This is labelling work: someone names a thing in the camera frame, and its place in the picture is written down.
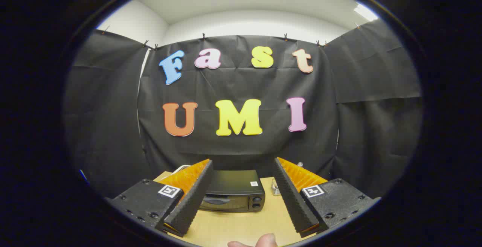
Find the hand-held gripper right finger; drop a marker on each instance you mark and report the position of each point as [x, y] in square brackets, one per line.
[295, 202]

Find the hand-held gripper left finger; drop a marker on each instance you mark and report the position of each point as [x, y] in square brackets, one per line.
[192, 202]

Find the black toaster oven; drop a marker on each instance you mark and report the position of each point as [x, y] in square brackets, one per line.
[233, 186]

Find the white slot toaster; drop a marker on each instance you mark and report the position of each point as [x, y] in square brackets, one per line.
[187, 166]

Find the clear glass cup with utensil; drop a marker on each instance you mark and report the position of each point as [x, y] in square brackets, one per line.
[276, 188]

